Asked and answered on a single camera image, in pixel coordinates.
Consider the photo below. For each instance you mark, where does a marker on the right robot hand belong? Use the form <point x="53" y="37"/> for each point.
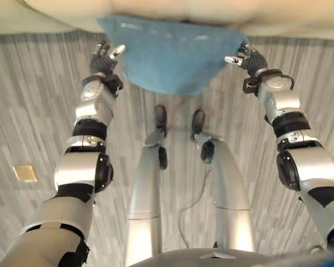
<point x="254" y="60"/>

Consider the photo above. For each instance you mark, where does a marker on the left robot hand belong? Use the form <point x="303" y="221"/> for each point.
<point x="103" y="60"/>

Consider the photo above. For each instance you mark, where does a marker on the blue fuzzy cushion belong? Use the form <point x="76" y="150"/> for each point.
<point x="172" y="55"/>

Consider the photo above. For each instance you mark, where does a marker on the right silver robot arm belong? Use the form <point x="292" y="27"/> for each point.
<point x="297" y="150"/>

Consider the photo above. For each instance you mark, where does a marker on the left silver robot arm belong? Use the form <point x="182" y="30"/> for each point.
<point x="80" y="155"/>

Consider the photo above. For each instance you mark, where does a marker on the left silver robot leg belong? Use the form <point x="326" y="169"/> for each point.
<point x="147" y="178"/>

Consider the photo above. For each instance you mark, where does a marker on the silver robot leg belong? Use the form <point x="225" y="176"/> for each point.
<point x="225" y="183"/>
<point x="147" y="178"/>

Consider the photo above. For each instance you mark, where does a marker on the right silver robot leg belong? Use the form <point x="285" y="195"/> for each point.
<point x="225" y="183"/>

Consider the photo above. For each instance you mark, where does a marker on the brass floor socket plate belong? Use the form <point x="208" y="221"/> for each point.
<point x="25" y="173"/>

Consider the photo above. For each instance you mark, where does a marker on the grey robot torso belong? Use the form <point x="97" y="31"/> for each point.
<point x="225" y="257"/>

